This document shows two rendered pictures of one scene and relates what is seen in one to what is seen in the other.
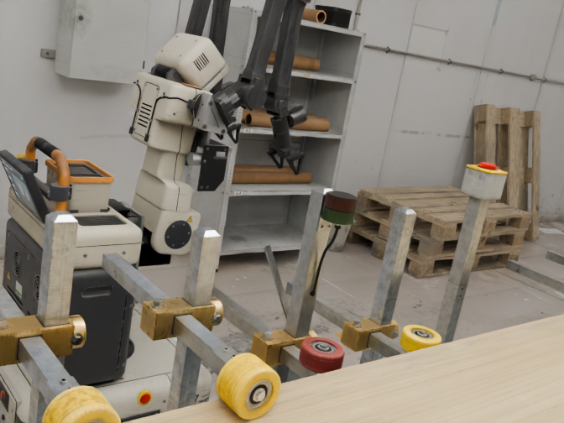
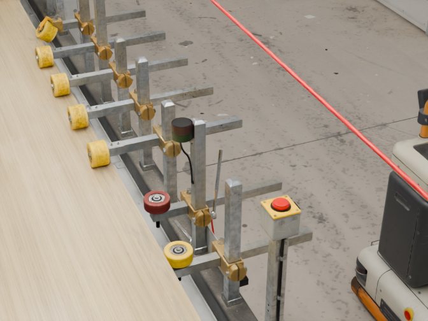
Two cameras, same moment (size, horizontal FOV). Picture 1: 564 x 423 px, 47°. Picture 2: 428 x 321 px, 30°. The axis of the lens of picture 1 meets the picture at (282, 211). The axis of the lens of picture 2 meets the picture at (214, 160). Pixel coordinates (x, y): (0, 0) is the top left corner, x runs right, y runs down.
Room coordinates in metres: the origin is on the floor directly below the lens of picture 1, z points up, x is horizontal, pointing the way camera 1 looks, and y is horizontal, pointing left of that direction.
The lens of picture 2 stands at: (1.84, -1.91, 2.32)
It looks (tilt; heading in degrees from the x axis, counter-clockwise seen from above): 33 degrees down; 107
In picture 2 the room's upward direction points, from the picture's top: straight up
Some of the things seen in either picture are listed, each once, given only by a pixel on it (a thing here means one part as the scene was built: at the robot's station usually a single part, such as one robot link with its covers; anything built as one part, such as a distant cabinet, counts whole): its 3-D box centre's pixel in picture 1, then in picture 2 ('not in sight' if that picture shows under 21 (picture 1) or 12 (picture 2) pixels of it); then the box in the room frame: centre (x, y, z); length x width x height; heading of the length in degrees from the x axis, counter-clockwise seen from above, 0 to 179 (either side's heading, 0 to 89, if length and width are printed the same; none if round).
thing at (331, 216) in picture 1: (337, 214); (182, 134); (1.18, -0.10, 1.14); 0.06 x 0.06 x 0.02
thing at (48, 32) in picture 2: not in sight; (46, 31); (0.25, 0.80, 0.93); 0.09 x 0.08 x 0.09; 41
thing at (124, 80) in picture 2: not in sight; (120, 74); (0.71, 0.51, 0.95); 0.14 x 0.06 x 0.05; 131
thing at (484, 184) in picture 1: (483, 183); (279, 219); (1.55, -0.46, 1.18); 0.07 x 0.07 x 0.08; 41
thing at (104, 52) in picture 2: not in sight; (101, 47); (0.55, 0.70, 0.95); 0.14 x 0.06 x 0.05; 131
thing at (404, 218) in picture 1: (383, 310); (232, 250); (1.38, -0.26, 0.89); 0.04 x 0.04 x 0.48; 41
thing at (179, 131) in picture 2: (340, 201); (181, 126); (1.18, -0.10, 1.16); 0.06 x 0.06 x 0.02
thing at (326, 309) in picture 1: (348, 324); (243, 252); (1.39, -0.20, 0.83); 0.43 x 0.03 x 0.04; 41
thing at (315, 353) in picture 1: (318, 372); (157, 211); (1.10, -0.12, 0.85); 0.08 x 0.08 x 0.11
